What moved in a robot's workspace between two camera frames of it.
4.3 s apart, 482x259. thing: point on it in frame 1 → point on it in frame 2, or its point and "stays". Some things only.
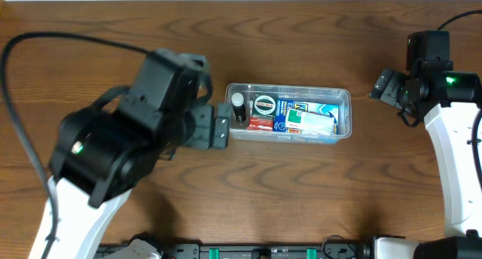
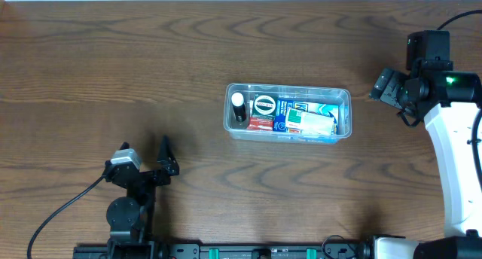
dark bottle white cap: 239,108 stays
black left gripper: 210,116 → 168,163
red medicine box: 257,123 stays
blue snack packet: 281,111 stays
